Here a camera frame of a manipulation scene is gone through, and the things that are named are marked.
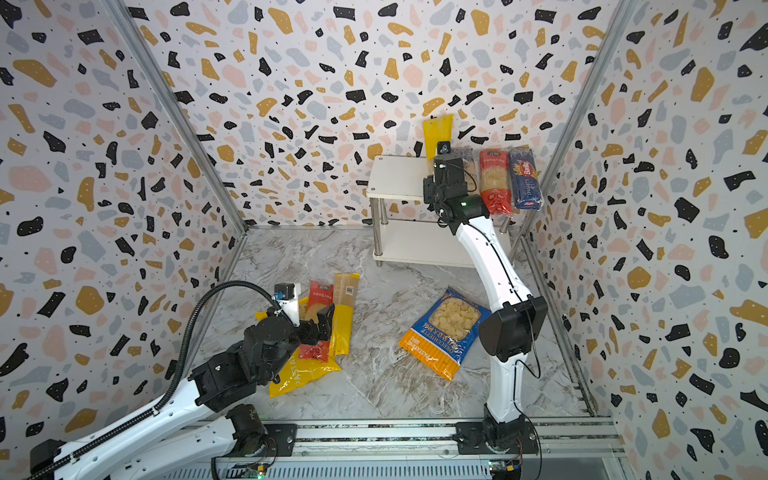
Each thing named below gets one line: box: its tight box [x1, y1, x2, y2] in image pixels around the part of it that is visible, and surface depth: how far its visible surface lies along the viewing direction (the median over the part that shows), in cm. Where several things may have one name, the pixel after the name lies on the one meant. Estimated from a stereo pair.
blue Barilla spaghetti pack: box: [509, 148, 543, 210], surface depth 82 cm
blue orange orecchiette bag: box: [398, 286, 492, 382], surface depth 92 cm
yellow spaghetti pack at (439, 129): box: [422, 114, 455, 161], surface depth 86 cm
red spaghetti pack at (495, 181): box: [479, 149, 513, 216], surface depth 87 cm
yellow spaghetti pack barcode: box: [331, 273, 361, 356], surface depth 99 cm
